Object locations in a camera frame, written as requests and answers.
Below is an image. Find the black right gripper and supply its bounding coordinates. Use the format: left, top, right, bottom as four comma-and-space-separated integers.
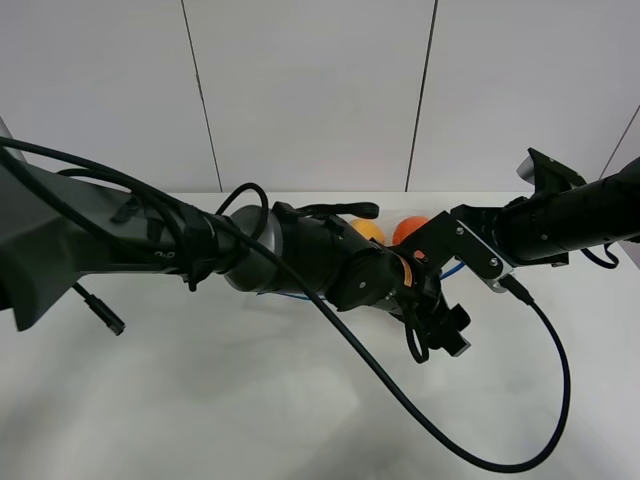
399, 211, 513, 293

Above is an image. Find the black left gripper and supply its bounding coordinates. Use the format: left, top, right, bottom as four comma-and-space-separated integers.
329, 248, 470, 358

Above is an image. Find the clear zip bag blue seal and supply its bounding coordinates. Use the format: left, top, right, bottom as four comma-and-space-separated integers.
251, 260, 465, 301

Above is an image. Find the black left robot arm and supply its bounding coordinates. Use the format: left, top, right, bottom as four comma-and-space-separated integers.
1, 138, 470, 362

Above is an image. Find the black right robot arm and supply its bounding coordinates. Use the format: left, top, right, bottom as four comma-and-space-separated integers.
398, 150, 639, 291

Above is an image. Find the yellow pear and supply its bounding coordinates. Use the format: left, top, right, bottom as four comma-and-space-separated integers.
350, 218, 385, 245

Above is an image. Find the orange fruit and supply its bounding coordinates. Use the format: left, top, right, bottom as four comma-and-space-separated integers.
392, 216, 429, 246

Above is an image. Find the black cable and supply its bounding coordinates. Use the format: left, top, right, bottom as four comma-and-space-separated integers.
0, 137, 572, 472

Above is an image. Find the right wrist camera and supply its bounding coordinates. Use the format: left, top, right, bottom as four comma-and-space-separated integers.
516, 148, 586, 195

